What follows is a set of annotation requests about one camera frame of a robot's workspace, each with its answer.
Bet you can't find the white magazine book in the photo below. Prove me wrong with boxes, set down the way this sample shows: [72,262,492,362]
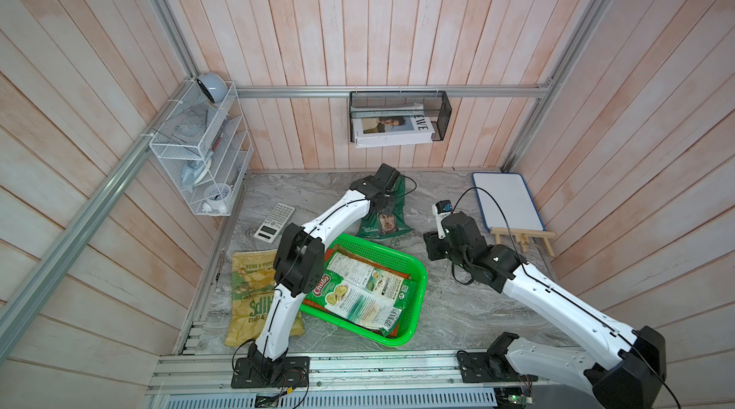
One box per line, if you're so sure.
[350,104,436,149]

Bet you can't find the small whiteboard blue frame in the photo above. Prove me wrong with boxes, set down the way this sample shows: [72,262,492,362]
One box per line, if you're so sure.
[472,173,546,231]

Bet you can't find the white calculator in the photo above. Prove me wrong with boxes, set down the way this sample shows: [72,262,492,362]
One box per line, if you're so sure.
[254,202,296,244]

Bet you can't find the white wire wall shelf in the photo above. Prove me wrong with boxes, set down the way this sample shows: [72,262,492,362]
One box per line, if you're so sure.
[149,80,255,217]

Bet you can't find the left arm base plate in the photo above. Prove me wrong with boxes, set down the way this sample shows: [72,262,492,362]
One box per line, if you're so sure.
[231,355,310,389]

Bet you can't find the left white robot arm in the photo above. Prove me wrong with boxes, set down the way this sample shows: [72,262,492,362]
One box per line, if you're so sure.
[248,164,400,371]

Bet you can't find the green plastic basket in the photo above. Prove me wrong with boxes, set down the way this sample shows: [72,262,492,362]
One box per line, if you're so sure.
[300,234,428,347]

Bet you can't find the dark green Real chips bag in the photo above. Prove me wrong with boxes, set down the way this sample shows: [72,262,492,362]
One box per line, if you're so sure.
[356,177,412,240]

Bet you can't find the light green chips bag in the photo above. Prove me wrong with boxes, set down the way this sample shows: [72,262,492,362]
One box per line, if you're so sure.
[309,251,412,336]

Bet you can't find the small wooden easel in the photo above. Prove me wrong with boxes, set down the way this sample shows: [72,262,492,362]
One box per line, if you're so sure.
[490,227,557,259]

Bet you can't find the yellow kettle chips bag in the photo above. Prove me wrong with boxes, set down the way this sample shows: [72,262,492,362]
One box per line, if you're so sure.
[224,250,277,348]

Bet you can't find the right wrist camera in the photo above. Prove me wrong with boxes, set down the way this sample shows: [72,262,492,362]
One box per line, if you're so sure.
[433,200,453,240]

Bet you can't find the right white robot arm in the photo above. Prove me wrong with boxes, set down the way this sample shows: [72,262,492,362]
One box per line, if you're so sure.
[423,201,666,408]

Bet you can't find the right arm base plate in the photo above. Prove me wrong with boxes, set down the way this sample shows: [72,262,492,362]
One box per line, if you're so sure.
[456,351,539,384]

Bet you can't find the aluminium mounting rail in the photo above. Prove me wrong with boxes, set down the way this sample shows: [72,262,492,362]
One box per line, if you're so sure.
[142,350,597,408]

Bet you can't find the grey round speaker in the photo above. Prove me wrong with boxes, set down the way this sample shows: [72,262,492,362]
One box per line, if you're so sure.
[196,73,228,106]

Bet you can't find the black mesh wall basket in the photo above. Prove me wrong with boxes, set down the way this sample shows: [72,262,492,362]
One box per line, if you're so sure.
[348,90,453,149]

